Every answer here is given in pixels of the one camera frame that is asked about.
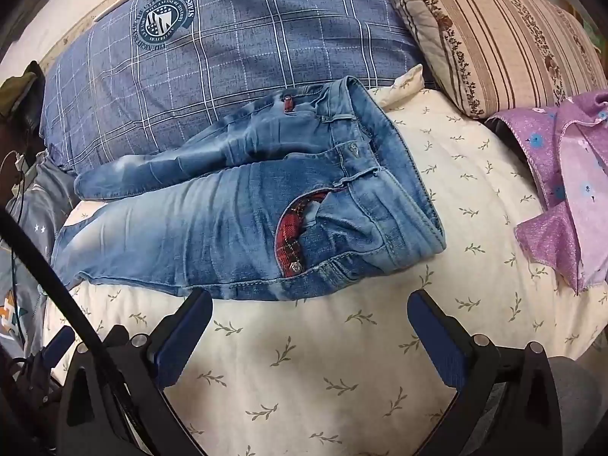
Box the brown furniture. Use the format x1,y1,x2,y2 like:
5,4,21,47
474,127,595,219
0,116,34,162

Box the person's grey clothing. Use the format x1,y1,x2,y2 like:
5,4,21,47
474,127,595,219
546,356,605,456

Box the cream leaf-print bed sheet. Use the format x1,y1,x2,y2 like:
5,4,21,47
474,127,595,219
43,64,608,456

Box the purple floral garment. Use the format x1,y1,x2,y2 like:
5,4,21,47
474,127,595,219
487,90,608,295

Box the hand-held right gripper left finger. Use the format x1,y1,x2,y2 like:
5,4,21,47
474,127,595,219
59,289,214,456

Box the olive green cloth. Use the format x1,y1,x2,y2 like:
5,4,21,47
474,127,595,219
0,72,41,117

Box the beige striped floral pillow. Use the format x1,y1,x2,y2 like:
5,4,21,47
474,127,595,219
389,0,602,119

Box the blue denim pants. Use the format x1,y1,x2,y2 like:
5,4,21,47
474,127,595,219
50,76,447,302

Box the black strap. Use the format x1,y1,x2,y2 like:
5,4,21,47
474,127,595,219
0,206,191,456

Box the blue plaid pillow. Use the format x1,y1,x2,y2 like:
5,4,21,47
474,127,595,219
39,0,435,176

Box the grey star-print cloth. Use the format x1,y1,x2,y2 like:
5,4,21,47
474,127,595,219
0,149,81,357

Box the white charger cable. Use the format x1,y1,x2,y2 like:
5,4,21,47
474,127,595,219
0,151,29,186

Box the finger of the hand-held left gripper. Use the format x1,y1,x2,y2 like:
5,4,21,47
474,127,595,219
40,327,77,371

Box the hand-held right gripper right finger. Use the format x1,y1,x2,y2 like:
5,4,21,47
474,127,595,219
407,289,564,456

